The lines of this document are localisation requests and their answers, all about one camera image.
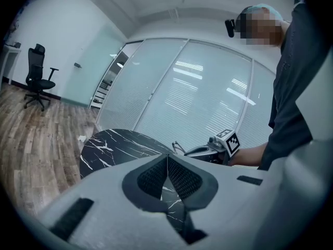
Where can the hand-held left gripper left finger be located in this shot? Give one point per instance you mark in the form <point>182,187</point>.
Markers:
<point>104,191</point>

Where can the thin-framed glasses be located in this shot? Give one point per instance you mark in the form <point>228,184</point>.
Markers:
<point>179,147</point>

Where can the white paper scrap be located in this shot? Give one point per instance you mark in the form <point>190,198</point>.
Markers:
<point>82,138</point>

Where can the small dark wall box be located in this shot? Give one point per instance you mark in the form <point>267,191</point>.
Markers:
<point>78,65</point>

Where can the teal cap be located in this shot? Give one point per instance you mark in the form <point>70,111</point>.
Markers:
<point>265,9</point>

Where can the person's dark shirt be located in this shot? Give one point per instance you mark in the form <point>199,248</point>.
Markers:
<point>294,87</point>

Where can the person's right forearm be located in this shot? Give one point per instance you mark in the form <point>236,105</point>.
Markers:
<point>249,155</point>

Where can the frosted glass partition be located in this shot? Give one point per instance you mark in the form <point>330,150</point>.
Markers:
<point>195,87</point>

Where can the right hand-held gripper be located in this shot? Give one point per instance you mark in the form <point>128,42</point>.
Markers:
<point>231,142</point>

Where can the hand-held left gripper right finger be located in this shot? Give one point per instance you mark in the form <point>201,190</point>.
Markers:
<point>247,204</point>

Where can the small object on desk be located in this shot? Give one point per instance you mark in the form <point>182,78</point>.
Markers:
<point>17,44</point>

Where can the black office chair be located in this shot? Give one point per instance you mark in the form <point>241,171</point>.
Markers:
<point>39,79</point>

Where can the white desk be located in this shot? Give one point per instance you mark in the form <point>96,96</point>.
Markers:
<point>10,59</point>

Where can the person's head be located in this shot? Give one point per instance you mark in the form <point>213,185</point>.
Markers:
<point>262,27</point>

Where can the black head camera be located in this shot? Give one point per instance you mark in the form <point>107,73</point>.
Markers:
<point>230,27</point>

